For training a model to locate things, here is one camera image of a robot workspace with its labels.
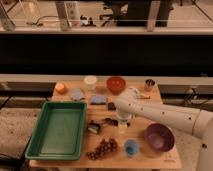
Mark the green plastic tray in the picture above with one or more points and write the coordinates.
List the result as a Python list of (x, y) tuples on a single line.
[(59, 131)]

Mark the blue sponge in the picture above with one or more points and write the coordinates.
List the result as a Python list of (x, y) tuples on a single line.
[(98, 100)]

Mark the black rectangular block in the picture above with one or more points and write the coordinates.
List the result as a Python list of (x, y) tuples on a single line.
[(111, 106)]

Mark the bunch of dark grapes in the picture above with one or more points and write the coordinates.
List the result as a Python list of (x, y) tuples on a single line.
[(104, 147)]

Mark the grey folded cloth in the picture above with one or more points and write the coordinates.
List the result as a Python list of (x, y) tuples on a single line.
[(77, 94)]

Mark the blue plastic cup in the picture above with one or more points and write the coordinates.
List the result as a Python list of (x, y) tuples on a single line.
[(131, 148)]

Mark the white cup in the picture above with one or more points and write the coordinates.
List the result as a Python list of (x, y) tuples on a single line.
[(90, 82)]

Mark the small metal cup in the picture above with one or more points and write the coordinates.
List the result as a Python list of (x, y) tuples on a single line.
[(149, 84)]

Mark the wooden table board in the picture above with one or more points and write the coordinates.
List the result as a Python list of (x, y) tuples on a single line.
[(146, 158)]

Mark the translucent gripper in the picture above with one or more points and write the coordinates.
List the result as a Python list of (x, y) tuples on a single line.
[(122, 126)]

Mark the red bowl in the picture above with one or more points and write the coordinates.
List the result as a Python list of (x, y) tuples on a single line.
[(115, 84)]

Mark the orange fruit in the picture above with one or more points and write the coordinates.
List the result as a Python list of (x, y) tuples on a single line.
[(60, 88)]

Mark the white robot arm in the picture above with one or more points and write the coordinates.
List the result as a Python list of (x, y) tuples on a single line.
[(196, 122)]

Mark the purple bowl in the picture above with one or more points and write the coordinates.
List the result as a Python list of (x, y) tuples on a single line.
[(159, 137)]

